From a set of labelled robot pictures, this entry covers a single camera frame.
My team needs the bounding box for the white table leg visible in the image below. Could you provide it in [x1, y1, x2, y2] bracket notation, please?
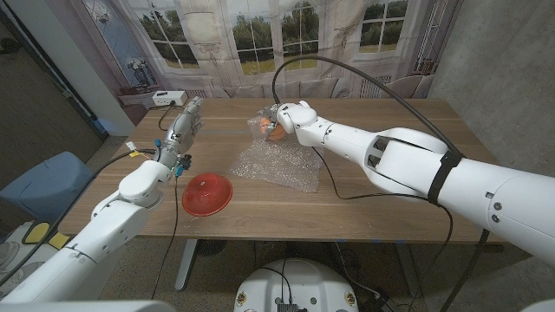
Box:
[174, 238, 199, 291]

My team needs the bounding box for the blue plastic stool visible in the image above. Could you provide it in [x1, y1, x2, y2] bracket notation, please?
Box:
[0, 151, 97, 222]

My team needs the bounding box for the clear bubble wrap sheet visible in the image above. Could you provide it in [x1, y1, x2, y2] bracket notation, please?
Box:
[229, 114, 324, 194]

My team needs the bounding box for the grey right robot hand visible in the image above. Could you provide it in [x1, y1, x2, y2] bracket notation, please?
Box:
[258, 104, 286, 140]

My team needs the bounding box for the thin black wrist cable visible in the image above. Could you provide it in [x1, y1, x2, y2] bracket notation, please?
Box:
[310, 146, 455, 312]
[150, 172, 180, 301]

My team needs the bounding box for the black power strip cord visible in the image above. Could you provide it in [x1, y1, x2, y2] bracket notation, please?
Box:
[157, 103, 181, 133]

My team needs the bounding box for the dark brown door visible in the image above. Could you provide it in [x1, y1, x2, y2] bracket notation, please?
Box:
[0, 8, 109, 192]

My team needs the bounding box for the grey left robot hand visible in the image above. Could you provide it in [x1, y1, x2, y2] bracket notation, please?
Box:
[156, 96, 205, 170]

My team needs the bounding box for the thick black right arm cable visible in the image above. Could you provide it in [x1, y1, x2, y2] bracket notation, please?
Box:
[271, 55, 491, 312]

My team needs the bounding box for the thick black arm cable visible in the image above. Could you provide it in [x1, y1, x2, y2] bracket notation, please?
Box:
[0, 148, 157, 288]
[271, 55, 491, 312]

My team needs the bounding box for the black floor power box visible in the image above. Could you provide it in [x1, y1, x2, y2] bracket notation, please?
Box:
[359, 296, 398, 312]

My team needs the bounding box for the orange mini basketball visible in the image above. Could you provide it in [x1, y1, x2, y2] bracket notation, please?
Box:
[258, 116, 288, 143]

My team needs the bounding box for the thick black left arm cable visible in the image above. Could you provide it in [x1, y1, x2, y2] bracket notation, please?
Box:
[0, 148, 157, 288]

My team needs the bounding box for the red plastic plate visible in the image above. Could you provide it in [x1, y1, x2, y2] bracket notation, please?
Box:
[181, 172, 234, 218]

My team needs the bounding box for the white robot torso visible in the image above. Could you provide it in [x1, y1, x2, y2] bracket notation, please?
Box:
[233, 258, 360, 312]

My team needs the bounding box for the thin black left wrist cable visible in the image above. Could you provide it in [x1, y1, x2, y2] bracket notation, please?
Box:
[150, 172, 180, 301]

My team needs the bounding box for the white power strip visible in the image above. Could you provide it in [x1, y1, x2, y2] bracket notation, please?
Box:
[152, 89, 189, 107]

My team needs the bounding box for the black door handle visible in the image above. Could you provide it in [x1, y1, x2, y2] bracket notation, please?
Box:
[0, 37, 21, 55]

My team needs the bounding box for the printed window backdrop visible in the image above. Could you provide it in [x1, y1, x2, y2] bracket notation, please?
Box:
[45, 0, 463, 127]

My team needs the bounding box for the grey table leg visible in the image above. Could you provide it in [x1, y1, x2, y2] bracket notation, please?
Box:
[394, 243, 422, 299]

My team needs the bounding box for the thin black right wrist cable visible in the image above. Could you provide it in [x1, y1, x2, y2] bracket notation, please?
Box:
[310, 146, 455, 312]

